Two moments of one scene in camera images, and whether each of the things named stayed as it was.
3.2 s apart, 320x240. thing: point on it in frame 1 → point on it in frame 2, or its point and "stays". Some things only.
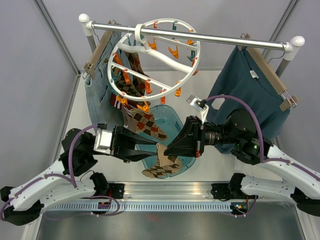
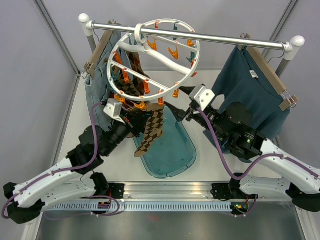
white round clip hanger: x=154 y=60 stays
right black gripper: x=190 y=142 → x=180 y=114
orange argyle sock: x=145 y=123 → x=128 y=104
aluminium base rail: x=168 y=191 stays
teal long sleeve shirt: x=241 y=78 stays
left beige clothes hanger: x=91 y=67 stays
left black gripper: x=123 y=145 → x=135 y=121
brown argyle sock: x=166 y=165 → x=154 y=127
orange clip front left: x=145 y=107 stays
